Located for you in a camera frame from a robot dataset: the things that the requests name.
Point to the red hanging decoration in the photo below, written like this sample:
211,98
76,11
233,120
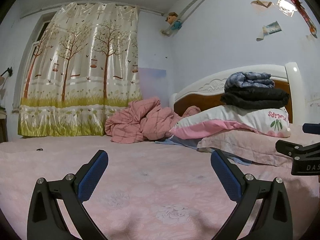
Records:
303,12

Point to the brown wooden side table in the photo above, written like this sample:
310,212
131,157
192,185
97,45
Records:
3,130

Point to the peeling paper wall picture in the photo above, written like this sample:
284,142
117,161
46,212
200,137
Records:
261,3

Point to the white wall pipes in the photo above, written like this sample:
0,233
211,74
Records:
166,33

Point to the blue plaid shirt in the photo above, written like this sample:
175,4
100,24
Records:
250,80

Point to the white and pink pillow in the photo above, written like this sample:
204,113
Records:
225,120

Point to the bed with pink sheet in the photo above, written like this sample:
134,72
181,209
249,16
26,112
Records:
150,180

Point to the pale pink pillow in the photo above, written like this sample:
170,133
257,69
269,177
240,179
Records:
245,145

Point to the curled wall postcard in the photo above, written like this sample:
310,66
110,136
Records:
271,28

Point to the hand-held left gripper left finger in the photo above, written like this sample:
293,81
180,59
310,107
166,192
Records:
93,173

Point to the curtain rod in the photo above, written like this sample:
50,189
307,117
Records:
152,11

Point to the tree print curtain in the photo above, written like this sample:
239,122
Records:
80,67

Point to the shiny wall picture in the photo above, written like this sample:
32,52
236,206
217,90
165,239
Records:
286,6

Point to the pink desk lamp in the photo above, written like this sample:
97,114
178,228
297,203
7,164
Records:
9,71

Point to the black folded clothes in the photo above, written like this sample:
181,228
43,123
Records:
255,98

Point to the small doll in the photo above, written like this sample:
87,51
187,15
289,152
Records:
173,21

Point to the pink checked quilt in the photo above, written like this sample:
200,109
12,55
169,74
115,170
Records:
135,125

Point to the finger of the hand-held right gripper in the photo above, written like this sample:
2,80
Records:
287,148
311,128

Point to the white wooden headboard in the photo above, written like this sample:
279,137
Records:
200,88

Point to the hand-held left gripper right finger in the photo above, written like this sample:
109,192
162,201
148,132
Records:
225,176

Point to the plain blue cloth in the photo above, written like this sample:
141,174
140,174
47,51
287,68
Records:
180,143

